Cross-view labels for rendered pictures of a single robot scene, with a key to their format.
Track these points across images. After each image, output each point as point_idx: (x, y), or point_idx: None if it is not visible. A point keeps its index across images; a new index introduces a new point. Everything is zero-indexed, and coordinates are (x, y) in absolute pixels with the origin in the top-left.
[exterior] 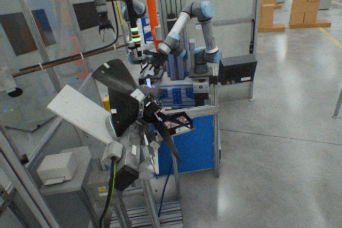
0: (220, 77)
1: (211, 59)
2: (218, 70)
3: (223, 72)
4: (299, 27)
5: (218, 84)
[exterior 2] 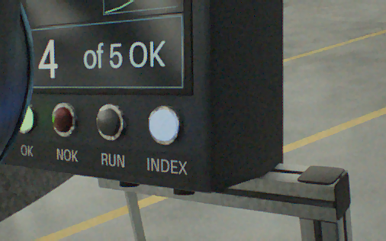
0: (267, 94)
1: (20, 64)
2: (223, 70)
3: (282, 8)
4: None
5: (298, 170)
